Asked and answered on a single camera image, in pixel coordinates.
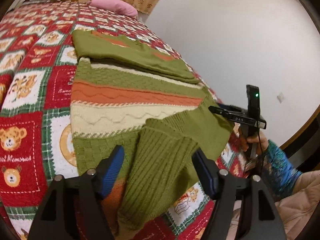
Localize person's right hand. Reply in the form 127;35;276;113
233;123;269;160

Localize pink pillow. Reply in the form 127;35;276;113
89;0;138;19

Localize beige quilted jacket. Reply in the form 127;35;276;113
226;170;320;240

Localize blue patterned sleeve forearm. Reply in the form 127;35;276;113
262;140;302;199

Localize green orange striped knit sweater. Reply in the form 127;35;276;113
71;30;233;239

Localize red patchwork teddy bedspread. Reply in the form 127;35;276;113
1;2;245;239

